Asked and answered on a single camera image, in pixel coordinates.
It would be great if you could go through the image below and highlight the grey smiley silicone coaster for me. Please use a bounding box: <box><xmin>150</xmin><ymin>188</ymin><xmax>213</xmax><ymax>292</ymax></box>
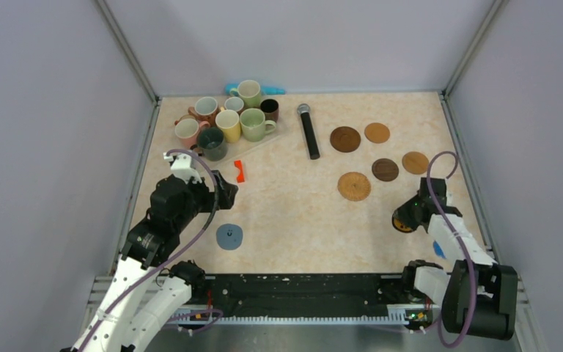
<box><xmin>216</xmin><ymin>224</ymin><xmax>243</xmax><ymax>251</ymax></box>

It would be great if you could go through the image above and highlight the orange black smiley coaster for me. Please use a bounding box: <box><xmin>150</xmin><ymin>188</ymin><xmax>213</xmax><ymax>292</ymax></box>
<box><xmin>391</xmin><ymin>218</ymin><xmax>415</xmax><ymax>233</ymax></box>

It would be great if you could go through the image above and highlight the blue cloud shaped coaster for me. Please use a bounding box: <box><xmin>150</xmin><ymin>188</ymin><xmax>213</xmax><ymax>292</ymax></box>
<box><xmin>433</xmin><ymin>241</ymin><xmax>446</xmax><ymax>259</ymax></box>

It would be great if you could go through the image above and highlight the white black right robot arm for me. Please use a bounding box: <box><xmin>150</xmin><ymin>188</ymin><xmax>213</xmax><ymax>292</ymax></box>
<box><xmin>391</xmin><ymin>177</ymin><xmax>518</xmax><ymax>340</ymax></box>

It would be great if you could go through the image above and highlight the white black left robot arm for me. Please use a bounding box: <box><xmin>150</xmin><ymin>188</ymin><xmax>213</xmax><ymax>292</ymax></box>
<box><xmin>69</xmin><ymin>170</ymin><xmax>238</xmax><ymax>351</ymax></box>

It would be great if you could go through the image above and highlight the dark wooden round coaster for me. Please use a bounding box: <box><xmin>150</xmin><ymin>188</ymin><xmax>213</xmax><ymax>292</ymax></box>
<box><xmin>329</xmin><ymin>126</ymin><xmax>361</xmax><ymax>153</ymax></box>

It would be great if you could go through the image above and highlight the dark walnut round coaster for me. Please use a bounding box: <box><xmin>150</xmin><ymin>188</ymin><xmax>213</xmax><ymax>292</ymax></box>
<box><xmin>372</xmin><ymin>158</ymin><xmax>400</xmax><ymax>182</ymax></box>

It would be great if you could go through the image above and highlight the light brown round coaster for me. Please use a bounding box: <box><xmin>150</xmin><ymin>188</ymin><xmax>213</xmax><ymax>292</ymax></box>
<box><xmin>364</xmin><ymin>122</ymin><xmax>391</xmax><ymax>144</ymax></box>

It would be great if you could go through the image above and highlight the tan wooden round coaster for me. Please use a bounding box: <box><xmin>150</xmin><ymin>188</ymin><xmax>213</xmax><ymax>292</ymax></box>
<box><xmin>402</xmin><ymin>151</ymin><xmax>430</xmax><ymax>175</ymax></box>

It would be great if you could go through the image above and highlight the orange plastic piece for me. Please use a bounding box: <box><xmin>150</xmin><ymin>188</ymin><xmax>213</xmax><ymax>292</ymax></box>
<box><xmin>234</xmin><ymin>160</ymin><xmax>245</xmax><ymax>183</ymax></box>

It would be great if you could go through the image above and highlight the dark green mug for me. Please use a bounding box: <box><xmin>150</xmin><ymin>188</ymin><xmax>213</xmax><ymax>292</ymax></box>
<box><xmin>191</xmin><ymin>127</ymin><xmax>228</xmax><ymax>161</ymax></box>

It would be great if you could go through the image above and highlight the pink mug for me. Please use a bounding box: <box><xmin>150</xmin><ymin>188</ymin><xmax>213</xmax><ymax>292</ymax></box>
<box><xmin>174</xmin><ymin>118</ymin><xmax>210</xmax><ymax>150</ymax></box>

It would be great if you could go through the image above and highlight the yellow mug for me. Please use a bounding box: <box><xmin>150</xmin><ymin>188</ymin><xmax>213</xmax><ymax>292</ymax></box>
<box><xmin>215</xmin><ymin>110</ymin><xmax>241</xmax><ymax>143</ymax></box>

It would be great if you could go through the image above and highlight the light green mug front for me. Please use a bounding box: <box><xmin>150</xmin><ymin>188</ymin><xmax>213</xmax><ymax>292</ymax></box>
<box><xmin>239</xmin><ymin>108</ymin><xmax>277</xmax><ymax>142</ymax></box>

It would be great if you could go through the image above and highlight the brown mug white interior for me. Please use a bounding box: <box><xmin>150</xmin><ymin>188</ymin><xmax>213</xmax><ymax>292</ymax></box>
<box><xmin>188</xmin><ymin>97</ymin><xmax>220</xmax><ymax>127</ymax></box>

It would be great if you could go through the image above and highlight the small grey blue mug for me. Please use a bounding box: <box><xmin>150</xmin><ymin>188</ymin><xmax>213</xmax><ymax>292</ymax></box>
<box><xmin>223</xmin><ymin>97</ymin><xmax>246</xmax><ymax>114</ymax></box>

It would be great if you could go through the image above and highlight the dark brown mug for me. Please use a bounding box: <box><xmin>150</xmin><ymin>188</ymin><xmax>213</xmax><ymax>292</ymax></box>
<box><xmin>260</xmin><ymin>98</ymin><xmax>279</xmax><ymax>122</ymax></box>

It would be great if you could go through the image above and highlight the sage green mug back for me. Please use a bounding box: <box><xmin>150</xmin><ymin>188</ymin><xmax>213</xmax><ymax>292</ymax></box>
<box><xmin>229</xmin><ymin>80</ymin><xmax>262</xmax><ymax>108</ymax></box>

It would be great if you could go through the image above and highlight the light blue plastic object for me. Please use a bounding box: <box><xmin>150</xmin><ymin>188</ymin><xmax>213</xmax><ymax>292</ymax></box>
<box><xmin>224</xmin><ymin>83</ymin><xmax>287</xmax><ymax>95</ymax></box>

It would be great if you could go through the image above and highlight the black handheld microphone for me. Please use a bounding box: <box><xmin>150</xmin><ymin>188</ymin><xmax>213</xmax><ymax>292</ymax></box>
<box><xmin>297</xmin><ymin>103</ymin><xmax>320</xmax><ymax>160</ymax></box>

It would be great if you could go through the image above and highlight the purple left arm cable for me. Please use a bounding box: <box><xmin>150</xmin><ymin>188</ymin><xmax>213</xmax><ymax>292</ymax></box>
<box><xmin>75</xmin><ymin>148</ymin><xmax>225</xmax><ymax>352</ymax></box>

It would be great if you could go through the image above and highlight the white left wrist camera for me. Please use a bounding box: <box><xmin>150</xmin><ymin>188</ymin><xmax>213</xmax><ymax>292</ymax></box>
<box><xmin>163</xmin><ymin>149</ymin><xmax>205</xmax><ymax>184</ymax></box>

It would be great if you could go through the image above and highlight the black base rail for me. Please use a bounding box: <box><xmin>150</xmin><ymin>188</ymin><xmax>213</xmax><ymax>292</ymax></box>
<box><xmin>189</xmin><ymin>274</ymin><xmax>435</xmax><ymax>323</ymax></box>

